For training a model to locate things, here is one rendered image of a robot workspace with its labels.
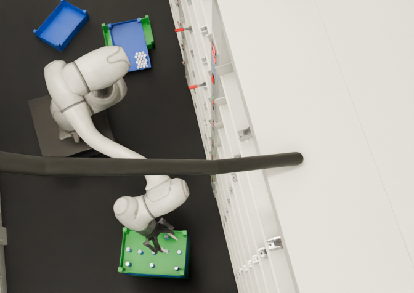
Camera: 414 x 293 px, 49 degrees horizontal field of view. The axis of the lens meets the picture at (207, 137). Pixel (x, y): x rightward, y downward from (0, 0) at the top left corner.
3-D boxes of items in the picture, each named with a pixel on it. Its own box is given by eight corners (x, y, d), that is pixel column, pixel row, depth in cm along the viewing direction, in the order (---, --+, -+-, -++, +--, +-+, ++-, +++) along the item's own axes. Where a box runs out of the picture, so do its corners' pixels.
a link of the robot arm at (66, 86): (58, 111, 164) (92, 94, 167) (33, 66, 162) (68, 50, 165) (61, 114, 177) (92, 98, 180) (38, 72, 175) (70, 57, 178)
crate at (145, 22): (108, 57, 287) (106, 50, 280) (104, 31, 294) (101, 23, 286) (155, 48, 289) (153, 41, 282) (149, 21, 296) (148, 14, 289)
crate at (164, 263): (121, 272, 212) (117, 271, 204) (125, 229, 218) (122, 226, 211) (185, 276, 211) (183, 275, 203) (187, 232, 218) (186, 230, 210)
